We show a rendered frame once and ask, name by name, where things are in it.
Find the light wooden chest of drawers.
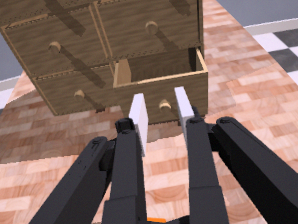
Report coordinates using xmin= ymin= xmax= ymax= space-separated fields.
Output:
xmin=0 ymin=0 xmax=204 ymax=117

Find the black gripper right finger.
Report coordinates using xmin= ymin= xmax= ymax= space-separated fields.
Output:
xmin=175 ymin=87 xmax=298 ymax=224

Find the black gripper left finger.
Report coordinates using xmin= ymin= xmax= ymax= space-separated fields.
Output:
xmin=28 ymin=94 xmax=148 ymax=224

